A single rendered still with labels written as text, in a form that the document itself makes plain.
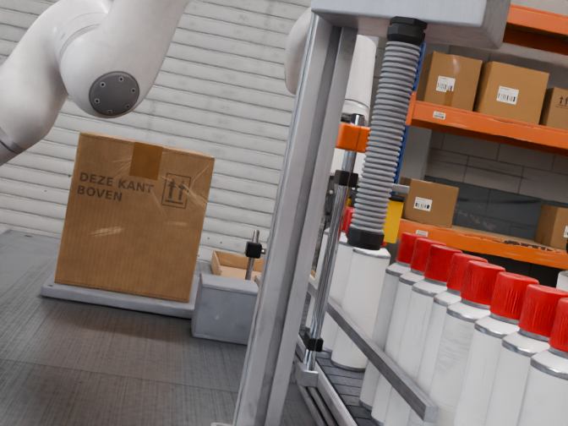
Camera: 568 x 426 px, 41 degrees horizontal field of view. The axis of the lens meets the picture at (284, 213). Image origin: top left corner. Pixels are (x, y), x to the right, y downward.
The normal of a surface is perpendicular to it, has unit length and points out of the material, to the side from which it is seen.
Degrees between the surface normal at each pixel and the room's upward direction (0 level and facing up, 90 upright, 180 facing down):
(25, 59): 66
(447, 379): 90
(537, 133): 90
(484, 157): 90
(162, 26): 104
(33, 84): 55
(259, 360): 90
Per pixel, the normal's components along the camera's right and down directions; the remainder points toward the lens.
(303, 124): 0.15, 0.10
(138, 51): 0.62, 0.22
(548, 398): -0.63, -0.07
